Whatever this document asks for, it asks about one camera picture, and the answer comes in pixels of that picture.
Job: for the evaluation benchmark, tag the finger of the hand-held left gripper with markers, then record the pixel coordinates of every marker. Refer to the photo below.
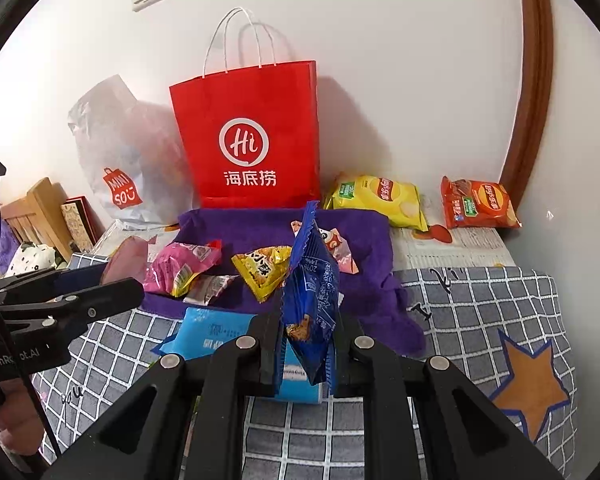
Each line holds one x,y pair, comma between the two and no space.
105,300
80,280

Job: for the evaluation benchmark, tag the dark purple garment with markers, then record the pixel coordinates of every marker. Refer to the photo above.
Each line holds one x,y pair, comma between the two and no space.
2,245

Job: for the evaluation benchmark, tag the grey checked blanket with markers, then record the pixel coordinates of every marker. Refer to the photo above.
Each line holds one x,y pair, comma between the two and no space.
480,300

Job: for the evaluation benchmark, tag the purple towel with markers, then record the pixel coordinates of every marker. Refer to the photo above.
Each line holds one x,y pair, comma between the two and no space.
370,260

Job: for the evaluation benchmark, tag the red-edged framed box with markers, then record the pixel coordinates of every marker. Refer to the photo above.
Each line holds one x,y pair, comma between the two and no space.
80,225

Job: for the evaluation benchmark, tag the red chip bag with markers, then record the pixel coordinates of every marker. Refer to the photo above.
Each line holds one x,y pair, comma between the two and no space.
480,202

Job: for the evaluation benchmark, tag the white plastic shopping bag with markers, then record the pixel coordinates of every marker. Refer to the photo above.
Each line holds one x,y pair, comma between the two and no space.
130,150

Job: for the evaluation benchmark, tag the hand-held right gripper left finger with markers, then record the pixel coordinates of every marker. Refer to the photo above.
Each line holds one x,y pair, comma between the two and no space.
265,355

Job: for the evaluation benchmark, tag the yellow chip bag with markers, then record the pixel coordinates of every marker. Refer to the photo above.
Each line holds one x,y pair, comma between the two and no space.
375,195

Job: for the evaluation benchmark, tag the blue tissue pack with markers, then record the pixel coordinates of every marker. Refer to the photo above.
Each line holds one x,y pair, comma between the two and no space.
210,327

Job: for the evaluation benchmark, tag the blue snack packet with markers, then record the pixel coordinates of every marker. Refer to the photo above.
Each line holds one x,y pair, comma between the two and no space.
310,290

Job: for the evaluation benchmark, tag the small silver snack packet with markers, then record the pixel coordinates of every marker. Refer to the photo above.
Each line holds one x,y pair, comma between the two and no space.
210,287

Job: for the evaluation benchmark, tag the light pink snack packet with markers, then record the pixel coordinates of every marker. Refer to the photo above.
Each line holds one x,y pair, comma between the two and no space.
127,260

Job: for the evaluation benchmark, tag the red paper bag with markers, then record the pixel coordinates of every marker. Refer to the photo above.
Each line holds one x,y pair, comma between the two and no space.
245,110

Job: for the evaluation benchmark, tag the white dotted pillow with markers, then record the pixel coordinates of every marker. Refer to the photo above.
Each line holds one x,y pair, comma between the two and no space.
30,257

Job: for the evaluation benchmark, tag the yellow snack packet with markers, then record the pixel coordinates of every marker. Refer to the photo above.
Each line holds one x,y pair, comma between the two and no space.
260,272

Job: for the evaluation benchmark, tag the wooden door frame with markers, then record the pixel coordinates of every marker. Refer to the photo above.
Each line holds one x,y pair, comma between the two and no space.
530,85

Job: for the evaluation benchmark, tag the large pink snack bag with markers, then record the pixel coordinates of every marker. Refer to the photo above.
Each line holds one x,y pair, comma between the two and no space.
175,265

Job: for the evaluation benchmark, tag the pink white printed snack packet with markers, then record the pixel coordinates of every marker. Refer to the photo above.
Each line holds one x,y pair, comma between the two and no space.
340,252

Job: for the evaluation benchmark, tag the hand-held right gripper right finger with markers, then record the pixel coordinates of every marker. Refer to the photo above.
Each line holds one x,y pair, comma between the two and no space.
345,355

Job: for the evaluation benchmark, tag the person's left hand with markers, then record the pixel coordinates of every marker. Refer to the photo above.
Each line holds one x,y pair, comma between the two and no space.
20,410

